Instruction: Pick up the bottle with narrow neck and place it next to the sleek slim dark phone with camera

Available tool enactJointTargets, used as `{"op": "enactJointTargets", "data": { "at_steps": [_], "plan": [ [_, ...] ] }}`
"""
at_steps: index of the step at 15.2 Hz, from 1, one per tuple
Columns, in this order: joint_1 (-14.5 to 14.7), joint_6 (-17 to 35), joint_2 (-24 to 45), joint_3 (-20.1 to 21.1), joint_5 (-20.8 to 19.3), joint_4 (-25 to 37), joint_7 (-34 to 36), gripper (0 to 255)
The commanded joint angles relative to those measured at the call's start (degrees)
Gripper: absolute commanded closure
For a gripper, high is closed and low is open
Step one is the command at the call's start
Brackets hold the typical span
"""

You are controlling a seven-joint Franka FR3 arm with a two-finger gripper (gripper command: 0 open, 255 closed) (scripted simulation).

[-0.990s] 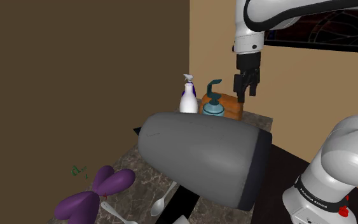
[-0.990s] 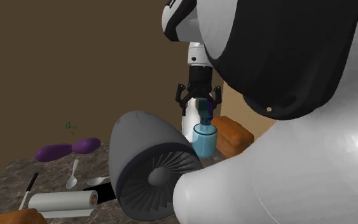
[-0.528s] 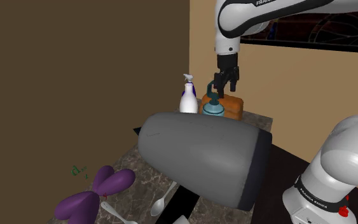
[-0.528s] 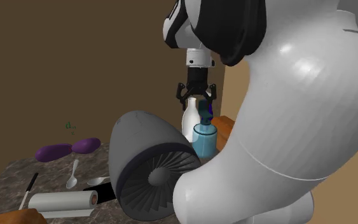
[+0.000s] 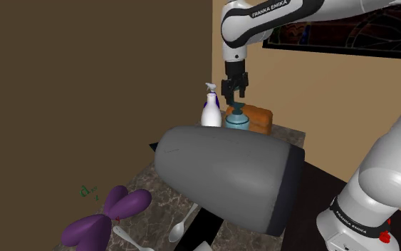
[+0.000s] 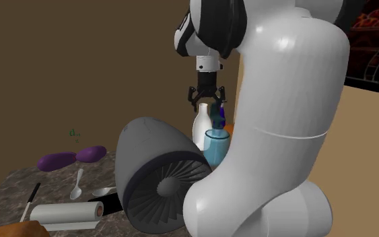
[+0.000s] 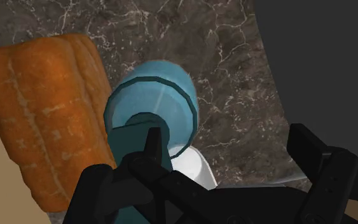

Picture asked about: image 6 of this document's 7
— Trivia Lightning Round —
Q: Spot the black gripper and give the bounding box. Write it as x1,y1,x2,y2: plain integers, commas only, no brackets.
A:
187,71,227,112

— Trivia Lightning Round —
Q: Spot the blue spray bottle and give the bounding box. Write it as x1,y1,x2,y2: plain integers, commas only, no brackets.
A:
209,101,227,131

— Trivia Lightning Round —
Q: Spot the white bottle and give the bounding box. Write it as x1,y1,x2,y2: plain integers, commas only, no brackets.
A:
192,102,214,152

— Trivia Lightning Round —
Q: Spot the orange fruit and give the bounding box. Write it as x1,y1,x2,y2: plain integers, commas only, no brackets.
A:
223,123,236,137

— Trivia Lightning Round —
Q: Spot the light blue glass cup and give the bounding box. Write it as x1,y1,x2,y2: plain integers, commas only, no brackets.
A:
203,129,232,167

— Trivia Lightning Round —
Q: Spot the grey jet engine model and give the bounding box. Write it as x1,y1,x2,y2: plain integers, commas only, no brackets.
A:
114,116,213,235

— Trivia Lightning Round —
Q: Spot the purple eggplant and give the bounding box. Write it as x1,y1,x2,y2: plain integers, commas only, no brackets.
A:
37,151,77,172
75,145,108,164

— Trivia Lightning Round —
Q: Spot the silver spoon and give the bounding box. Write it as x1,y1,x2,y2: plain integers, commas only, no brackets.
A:
92,186,117,197
69,168,85,201

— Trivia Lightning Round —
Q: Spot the dark red arched window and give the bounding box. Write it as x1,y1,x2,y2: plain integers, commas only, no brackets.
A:
343,0,379,98

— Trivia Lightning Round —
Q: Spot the white paper towel roll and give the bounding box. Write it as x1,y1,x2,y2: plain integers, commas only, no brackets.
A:
29,201,105,232

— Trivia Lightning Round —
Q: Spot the black and white pen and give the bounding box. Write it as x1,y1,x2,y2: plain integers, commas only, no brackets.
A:
19,182,42,224

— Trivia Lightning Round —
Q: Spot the brown bread loaf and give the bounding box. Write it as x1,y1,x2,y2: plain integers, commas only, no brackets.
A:
0,219,52,237

